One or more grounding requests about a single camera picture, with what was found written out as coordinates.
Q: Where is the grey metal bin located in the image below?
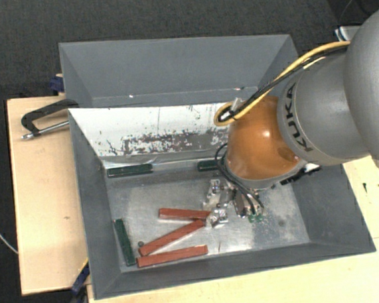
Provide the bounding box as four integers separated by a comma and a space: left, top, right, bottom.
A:
58, 14, 379, 302

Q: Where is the dark green flat block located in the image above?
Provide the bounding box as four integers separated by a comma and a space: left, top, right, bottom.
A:
113, 217, 138, 268
106, 162, 154, 179
196, 159, 220, 172

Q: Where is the red-brown flat block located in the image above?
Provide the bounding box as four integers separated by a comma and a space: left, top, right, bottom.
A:
135, 244, 210, 269
157, 203, 213, 225
135, 218, 209, 258

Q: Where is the black cylinder on white bracket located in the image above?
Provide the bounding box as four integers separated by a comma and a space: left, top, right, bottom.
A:
278, 163, 324, 187

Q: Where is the pale wood flat board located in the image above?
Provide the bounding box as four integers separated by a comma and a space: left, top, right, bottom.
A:
3, 93, 92, 296

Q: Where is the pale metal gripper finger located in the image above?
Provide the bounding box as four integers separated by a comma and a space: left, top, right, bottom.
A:
208, 206, 231, 229
200, 189, 222, 212

